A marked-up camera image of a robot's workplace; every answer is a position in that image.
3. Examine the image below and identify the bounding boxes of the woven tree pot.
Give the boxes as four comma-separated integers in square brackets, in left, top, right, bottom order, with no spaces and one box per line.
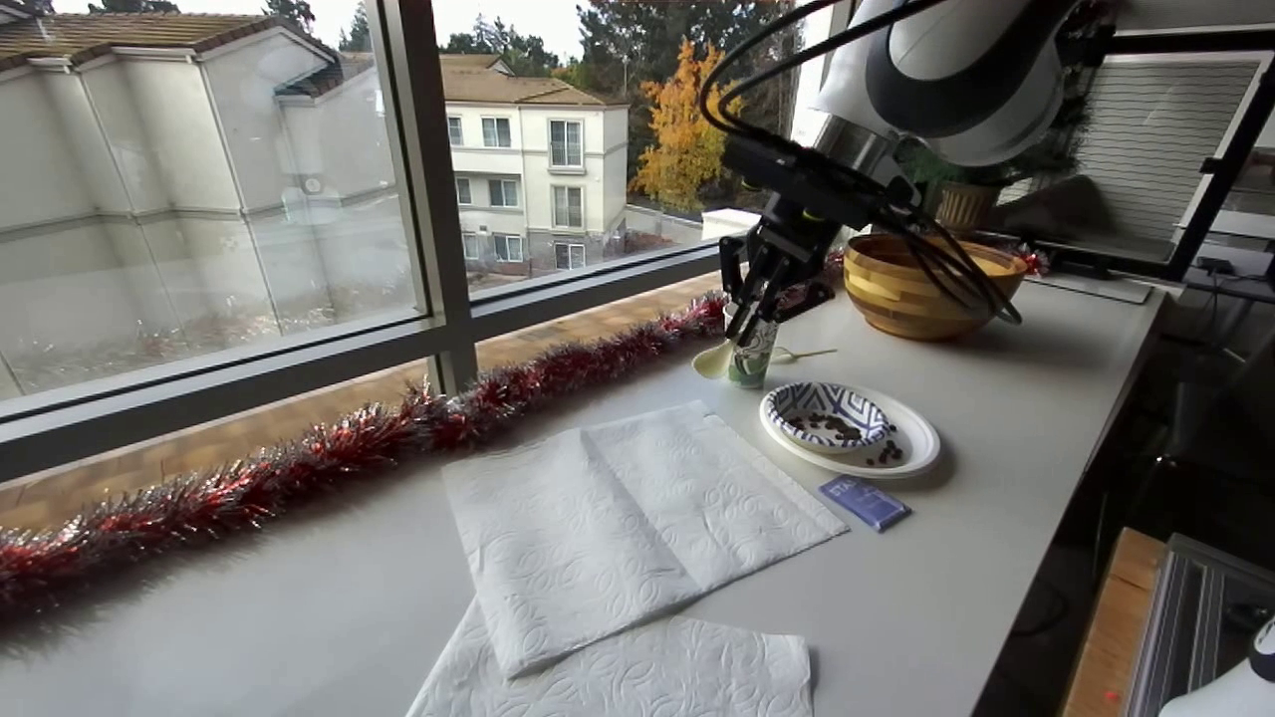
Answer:
[928,178,1008,239]

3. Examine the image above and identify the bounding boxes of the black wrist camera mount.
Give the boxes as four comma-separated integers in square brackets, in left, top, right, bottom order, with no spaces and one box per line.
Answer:
[718,128,887,231]

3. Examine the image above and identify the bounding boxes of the white paper plate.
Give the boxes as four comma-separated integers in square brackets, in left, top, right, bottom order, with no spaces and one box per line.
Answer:
[753,380,946,482]

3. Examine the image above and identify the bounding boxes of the blue tea bag packet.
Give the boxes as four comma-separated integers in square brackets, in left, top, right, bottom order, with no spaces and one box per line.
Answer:
[818,476,915,533]

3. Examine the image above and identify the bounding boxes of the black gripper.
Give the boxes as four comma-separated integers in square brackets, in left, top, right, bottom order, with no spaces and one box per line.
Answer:
[718,210,844,355]

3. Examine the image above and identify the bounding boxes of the wooden board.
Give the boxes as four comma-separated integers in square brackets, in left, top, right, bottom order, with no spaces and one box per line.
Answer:
[1059,527,1170,717]

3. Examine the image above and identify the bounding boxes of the cream plastic fork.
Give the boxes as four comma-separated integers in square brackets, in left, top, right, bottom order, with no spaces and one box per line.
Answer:
[767,343,844,371]

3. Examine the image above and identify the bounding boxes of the patterned paper coffee cup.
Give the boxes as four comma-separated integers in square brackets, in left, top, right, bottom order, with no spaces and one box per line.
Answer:
[723,314,783,393]

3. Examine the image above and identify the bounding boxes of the blue patterned paper bowl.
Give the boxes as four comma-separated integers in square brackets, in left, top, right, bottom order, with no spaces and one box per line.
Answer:
[767,380,895,458]

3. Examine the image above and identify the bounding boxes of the folded white paper napkin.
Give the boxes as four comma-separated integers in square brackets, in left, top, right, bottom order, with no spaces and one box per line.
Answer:
[438,403,853,683]

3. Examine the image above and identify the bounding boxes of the flat white paper napkin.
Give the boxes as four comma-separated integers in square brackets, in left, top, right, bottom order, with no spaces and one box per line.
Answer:
[401,596,818,717]

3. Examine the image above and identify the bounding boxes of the white plastic spoon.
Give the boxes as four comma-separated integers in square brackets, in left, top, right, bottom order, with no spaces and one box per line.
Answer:
[689,337,749,392]

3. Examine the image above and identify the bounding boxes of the dark window frame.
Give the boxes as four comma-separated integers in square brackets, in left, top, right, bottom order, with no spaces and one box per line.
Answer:
[0,0,869,488]

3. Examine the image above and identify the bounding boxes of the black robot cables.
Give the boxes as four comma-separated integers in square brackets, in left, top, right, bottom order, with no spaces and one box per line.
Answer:
[693,0,1029,326]

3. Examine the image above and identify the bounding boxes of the red silver tinsel garland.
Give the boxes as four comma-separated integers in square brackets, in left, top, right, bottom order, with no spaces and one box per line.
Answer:
[0,252,853,612]

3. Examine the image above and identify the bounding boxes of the black metal stand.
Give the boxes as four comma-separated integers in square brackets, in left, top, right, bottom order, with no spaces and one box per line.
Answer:
[1101,24,1275,288]

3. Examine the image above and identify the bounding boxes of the wooden bowl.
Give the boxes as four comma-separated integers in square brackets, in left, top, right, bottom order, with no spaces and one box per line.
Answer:
[839,231,1033,348]

